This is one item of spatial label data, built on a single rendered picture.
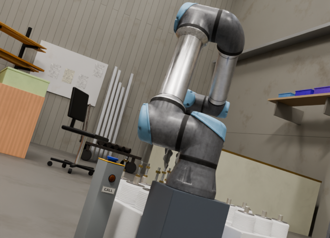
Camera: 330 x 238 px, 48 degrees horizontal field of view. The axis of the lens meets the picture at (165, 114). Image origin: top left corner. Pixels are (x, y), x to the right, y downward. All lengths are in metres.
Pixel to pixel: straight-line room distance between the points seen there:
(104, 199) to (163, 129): 0.35
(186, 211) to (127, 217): 0.35
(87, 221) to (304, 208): 4.01
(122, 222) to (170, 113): 0.45
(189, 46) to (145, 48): 7.59
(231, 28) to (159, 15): 7.84
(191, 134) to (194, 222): 0.24
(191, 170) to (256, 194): 3.56
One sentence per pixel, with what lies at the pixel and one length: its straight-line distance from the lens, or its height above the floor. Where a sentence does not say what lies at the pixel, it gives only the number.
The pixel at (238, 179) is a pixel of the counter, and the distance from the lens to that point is 4.45.
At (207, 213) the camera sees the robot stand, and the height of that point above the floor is 0.26.
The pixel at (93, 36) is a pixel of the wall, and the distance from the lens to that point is 8.59.
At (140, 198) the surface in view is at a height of 0.22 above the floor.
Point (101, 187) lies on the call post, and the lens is 1.27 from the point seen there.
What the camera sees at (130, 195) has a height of 0.21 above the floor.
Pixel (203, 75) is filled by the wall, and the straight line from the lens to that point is 9.28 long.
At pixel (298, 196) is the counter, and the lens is 4.97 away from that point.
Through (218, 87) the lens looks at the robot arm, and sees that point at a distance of 1.47.
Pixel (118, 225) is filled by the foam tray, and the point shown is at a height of 0.11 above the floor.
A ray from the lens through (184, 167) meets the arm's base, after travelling 1.08.
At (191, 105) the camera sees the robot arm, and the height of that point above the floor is 0.62.
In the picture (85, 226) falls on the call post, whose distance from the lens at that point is 1.30.
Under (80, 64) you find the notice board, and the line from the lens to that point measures 8.41.
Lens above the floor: 0.36
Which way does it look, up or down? 7 degrees up
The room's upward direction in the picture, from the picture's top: 16 degrees clockwise
